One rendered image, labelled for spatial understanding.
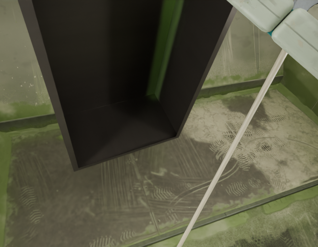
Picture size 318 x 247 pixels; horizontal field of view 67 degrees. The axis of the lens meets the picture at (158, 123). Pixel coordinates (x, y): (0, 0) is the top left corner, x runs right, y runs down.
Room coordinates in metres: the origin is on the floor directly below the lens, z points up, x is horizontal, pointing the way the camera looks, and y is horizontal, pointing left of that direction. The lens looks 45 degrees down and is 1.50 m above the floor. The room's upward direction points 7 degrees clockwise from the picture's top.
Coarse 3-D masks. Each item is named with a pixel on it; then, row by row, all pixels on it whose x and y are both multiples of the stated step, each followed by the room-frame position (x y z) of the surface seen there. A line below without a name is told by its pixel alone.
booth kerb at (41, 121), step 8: (248, 80) 2.09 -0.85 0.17; (256, 80) 2.12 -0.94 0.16; (264, 80) 2.17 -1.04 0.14; (272, 80) 2.22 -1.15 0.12; (280, 80) 2.27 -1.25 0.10; (208, 88) 1.88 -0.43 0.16; (216, 88) 1.92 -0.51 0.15; (224, 88) 1.96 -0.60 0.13; (232, 88) 2.01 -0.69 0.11; (240, 88) 2.05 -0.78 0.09; (248, 88) 2.09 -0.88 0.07; (200, 96) 1.86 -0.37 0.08; (208, 96) 1.89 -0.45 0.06; (8, 120) 1.18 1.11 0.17; (16, 120) 1.19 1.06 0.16; (24, 120) 1.22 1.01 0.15; (32, 120) 1.24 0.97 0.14; (40, 120) 1.26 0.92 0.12; (48, 120) 1.28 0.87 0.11; (56, 120) 1.31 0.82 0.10; (0, 128) 1.14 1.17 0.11; (8, 128) 1.16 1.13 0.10; (16, 128) 1.18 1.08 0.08; (24, 128) 1.20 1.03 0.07
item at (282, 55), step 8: (280, 56) 0.55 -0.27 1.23; (280, 64) 0.55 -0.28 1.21; (272, 72) 0.55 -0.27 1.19; (264, 88) 0.54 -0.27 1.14; (256, 104) 0.53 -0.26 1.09; (248, 112) 0.54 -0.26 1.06; (248, 120) 0.52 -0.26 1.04; (240, 128) 0.52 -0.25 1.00; (240, 136) 0.51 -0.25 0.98; (232, 144) 0.51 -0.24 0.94; (232, 152) 0.49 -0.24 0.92; (224, 160) 0.49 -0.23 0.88; (216, 176) 0.46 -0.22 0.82; (208, 192) 0.44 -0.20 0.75; (200, 208) 0.41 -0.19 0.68; (192, 224) 0.38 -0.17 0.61; (184, 232) 0.37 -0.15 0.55; (184, 240) 0.35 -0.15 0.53
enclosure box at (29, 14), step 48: (48, 0) 0.85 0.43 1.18; (96, 0) 0.94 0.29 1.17; (144, 0) 1.05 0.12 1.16; (192, 0) 1.02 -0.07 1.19; (48, 48) 0.87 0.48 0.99; (96, 48) 0.98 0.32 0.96; (144, 48) 1.11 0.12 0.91; (192, 48) 0.97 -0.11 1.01; (96, 96) 1.03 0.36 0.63; (144, 96) 1.20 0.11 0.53; (192, 96) 0.91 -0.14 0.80; (96, 144) 0.81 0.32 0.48; (144, 144) 0.86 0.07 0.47
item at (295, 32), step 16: (240, 0) 0.35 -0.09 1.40; (256, 0) 0.34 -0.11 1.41; (272, 0) 0.33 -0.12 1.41; (288, 0) 0.33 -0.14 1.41; (256, 16) 0.33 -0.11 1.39; (272, 16) 0.33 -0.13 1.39; (288, 16) 0.32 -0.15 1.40; (304, 16) 0.32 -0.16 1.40; (272, 32) 0.33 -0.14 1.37; (288, 32) 0.31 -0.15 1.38; (304, 32) 0.31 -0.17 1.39; (288, 48) 0.30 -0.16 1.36; (304, 48) 0.30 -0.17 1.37; (304, 64) 0.29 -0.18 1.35
